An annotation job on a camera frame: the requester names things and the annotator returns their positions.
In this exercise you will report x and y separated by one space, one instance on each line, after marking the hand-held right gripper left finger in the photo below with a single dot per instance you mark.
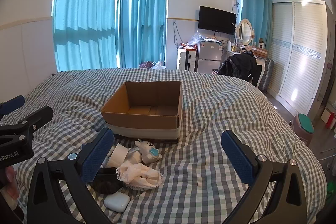
95 158

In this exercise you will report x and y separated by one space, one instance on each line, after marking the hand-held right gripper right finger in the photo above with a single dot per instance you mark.
237 158

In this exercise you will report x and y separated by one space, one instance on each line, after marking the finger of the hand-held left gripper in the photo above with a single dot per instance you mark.
13 104
36 116

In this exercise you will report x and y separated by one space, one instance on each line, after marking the white tape roll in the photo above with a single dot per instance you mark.
118 155

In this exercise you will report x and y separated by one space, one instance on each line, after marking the dark round pouch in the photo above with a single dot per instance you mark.
106 183

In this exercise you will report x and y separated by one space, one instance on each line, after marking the white earbuds case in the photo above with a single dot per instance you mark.
116 202

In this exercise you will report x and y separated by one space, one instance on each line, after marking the beige plush bunny toy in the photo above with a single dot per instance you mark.
147 154

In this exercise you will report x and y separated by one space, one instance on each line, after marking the cardboard box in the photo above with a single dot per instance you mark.
147 111

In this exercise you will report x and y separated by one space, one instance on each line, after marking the person's left hand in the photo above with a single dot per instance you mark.
9 182

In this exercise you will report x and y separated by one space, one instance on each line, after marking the grey checked blanket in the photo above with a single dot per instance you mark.
215 119

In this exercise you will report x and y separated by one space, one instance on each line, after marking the pink stool with green top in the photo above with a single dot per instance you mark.
304 127

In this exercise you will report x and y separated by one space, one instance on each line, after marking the silver suitcase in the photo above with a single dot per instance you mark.
267 74

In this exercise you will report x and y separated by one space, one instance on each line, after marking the black jacket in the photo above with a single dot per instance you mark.
240 65

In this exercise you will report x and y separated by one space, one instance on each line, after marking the red canister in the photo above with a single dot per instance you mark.
332 119

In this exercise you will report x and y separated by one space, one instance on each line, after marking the purple floral bag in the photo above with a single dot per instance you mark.
145 65

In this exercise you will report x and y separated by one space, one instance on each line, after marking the silver small fridge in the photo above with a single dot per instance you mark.
208 56

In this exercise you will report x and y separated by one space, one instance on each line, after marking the brown cardboard carton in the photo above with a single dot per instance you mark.
259 51

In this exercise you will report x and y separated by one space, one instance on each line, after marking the wide teal curtain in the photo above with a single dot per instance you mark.
84 16

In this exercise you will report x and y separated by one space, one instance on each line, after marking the white suitcase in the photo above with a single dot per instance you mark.
185 60

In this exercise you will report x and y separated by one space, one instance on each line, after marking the white plastic bottle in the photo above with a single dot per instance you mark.
158 65

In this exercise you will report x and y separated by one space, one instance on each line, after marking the white louvred wardrobe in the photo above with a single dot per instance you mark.
299 56

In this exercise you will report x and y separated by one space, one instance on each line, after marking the clear plastic bag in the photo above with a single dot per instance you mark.
195 39

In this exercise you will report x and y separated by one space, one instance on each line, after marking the white oval mirror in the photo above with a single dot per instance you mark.
245 31

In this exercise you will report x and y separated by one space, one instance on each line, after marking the narrow teal curtain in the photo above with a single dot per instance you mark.
256 11

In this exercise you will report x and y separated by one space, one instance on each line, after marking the black wall television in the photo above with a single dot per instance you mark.
216 19

